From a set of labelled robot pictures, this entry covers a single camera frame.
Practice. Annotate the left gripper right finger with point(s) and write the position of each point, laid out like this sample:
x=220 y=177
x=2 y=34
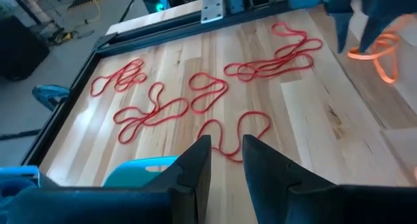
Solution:
x=309 y=204

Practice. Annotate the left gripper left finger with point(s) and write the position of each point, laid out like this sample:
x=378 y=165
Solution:
x=130 y=204

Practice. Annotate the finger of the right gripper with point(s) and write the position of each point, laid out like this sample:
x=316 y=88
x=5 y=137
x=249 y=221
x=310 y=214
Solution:
x=381 y=9
x=340 y=22

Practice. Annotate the orange rubber band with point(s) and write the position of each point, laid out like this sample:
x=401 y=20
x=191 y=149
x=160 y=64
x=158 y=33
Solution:
x=384 y=41

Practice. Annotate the scattered rubber bands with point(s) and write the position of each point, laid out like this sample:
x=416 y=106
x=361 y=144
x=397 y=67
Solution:
x=146 y=33

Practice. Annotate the green plastic basket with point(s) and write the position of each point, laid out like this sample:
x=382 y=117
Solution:
x=130 y=175

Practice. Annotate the blue plastic basket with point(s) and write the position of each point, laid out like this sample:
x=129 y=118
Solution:
x=19 y=175

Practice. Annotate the large black box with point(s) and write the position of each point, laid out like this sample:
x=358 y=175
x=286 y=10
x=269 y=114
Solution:
x=19 y=48

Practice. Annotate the silver frame bracket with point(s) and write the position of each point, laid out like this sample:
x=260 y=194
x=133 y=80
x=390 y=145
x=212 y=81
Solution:
x=212 y=6

